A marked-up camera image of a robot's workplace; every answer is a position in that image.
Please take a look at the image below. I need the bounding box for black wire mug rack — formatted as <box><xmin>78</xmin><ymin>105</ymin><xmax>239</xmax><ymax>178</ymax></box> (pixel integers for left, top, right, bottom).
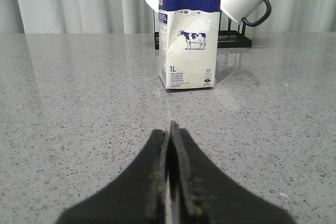
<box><xmin>152</xmin><ymin>10</ymin><xmax>252</xmax><ymax>50</ymax></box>

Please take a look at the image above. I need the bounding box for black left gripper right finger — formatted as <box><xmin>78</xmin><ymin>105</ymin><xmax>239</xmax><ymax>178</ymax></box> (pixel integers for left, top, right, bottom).
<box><xmin>170</xmin><ymin>121</ymin><xmax>295</xmax><ymax>223</ymax></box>

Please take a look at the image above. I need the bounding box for blue white milk carton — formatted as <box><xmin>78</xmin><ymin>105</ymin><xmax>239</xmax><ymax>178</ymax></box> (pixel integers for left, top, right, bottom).
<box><xmin>158</xmin><ymin>0</ymin><xmax>221</xmax><ymax>89</ymax></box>

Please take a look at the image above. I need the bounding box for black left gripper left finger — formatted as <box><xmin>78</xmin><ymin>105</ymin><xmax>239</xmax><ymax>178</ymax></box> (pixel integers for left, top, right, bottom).
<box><xmin>57</xmin><ymin>130</ymin><xmax>167</xmax><ymax>223</ymax></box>

